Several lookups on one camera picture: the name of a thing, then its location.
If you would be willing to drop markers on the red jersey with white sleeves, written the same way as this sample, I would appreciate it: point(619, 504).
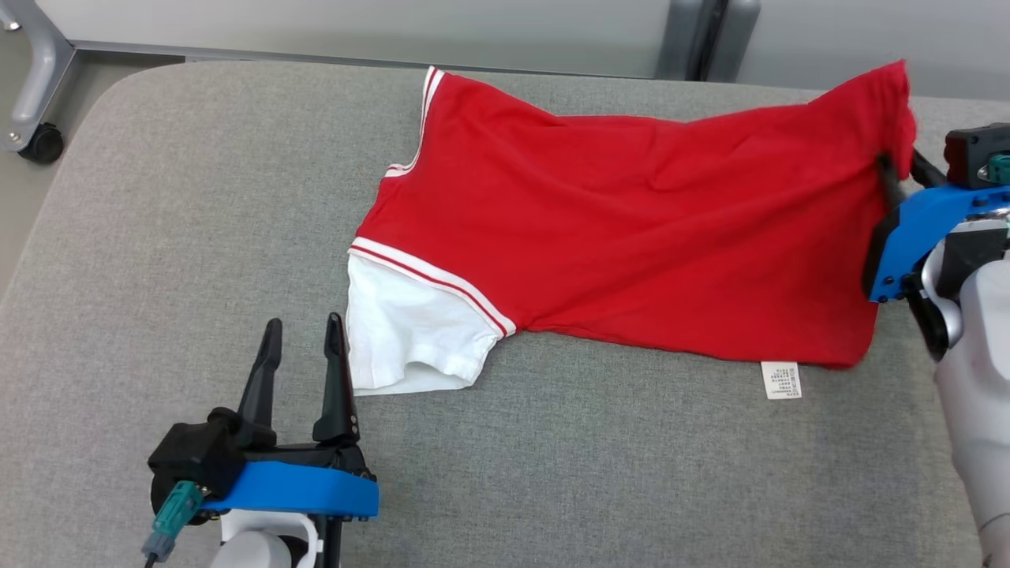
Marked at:
point(631, 229)

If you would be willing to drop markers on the grey partition base rail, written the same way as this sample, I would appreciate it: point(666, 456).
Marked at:
point(316, 55)

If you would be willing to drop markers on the black caster wheel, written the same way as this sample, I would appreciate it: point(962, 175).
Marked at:
point(43, 146)

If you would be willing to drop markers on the grey fabric sofa seat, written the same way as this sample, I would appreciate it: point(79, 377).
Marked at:
point(197, 237)

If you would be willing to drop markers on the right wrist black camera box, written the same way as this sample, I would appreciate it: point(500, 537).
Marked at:
point(974, 150)

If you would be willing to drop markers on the right white grey robot arm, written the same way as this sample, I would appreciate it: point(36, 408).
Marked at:
point(986, 394)

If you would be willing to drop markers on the grey wheeled stand leg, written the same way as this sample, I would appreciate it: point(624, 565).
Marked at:
point(43, 71)

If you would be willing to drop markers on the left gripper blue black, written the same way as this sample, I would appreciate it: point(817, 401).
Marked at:
point(300, 489)

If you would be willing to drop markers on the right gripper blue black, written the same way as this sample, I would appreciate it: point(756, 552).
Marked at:
point(915, 229)

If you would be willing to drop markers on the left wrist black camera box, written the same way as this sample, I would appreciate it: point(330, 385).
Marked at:
point(193, 457)

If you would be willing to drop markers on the left white grey robot arm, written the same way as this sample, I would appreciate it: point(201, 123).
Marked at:
point(260, 552)

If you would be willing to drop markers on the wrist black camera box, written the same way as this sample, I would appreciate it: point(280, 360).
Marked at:
point(974, 150)
point(193, 457)

